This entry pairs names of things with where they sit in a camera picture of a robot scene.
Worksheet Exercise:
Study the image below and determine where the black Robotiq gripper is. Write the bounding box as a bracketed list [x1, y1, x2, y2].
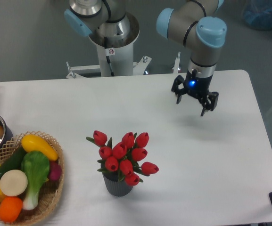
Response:
[171, 69, 219, 117]

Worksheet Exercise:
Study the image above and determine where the green toy cucumber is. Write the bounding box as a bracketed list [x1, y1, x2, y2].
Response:
[0, 146, 27, 179]

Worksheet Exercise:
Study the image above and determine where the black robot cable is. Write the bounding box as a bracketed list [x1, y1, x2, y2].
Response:
[103, 36, 115, 77]

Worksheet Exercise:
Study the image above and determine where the purple toy radish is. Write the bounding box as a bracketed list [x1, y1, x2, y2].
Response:
[48, 161, 62, 181]

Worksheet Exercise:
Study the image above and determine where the orange toy fruit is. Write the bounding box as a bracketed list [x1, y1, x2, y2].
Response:
[0, 197, 23, 223]

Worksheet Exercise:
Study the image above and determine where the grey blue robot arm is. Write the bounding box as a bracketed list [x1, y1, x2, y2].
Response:
[64, 0, 227, 112]

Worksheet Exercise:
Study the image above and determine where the dark grey ribbed vase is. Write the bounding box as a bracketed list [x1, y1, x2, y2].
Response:
[102, 172, 133, 197]

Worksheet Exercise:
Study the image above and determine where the green toy bok choy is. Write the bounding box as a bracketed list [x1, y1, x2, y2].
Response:
[21, 151, 49, 210]

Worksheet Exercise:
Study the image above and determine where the blue plastic bag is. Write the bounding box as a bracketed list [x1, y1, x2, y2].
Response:
[242, 0, 272, 31]

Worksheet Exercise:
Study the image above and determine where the woven wicker basket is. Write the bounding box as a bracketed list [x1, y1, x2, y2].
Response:
[0, 131, 65, 226]

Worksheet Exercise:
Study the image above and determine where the red tulip bouquet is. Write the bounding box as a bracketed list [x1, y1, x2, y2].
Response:
[86, 130, 159, 187]

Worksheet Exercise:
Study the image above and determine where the white round toy slice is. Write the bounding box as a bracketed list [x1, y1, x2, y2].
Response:
[0, 169, 28, 196]

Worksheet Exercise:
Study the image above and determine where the yellow toy squash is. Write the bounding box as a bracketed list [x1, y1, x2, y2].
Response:
[21, 134, 58, 161]

